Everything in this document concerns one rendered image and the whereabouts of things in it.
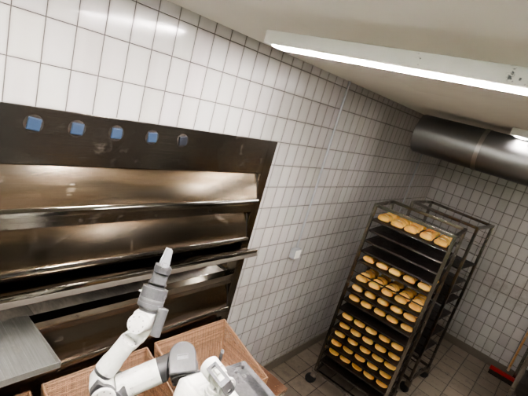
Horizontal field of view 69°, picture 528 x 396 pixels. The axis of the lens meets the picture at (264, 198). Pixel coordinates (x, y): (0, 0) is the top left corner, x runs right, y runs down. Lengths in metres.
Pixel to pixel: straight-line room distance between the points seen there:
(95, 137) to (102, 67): 0.27
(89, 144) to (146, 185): 0.35
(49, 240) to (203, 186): 0.78
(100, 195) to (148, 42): 0.66
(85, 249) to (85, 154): 0.43
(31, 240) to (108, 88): 0.67
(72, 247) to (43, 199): 0.27
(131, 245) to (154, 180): 0.33
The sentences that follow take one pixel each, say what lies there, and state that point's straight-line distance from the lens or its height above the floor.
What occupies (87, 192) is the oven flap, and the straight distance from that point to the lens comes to 1.74.
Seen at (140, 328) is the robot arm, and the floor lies 1.53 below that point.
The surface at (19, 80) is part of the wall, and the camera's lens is 1.55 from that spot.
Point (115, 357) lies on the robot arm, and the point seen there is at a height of 1.41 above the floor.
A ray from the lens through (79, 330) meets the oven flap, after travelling 2.14.
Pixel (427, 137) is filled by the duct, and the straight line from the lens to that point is 3.37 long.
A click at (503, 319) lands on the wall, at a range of 5.59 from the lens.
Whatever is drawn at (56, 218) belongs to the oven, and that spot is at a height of 1.67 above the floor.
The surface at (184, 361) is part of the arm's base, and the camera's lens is 1.49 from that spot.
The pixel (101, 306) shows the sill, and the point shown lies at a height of 1.18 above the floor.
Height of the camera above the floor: 2.35
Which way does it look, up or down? 15 degrees down
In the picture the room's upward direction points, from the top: 16 degrees clockwise
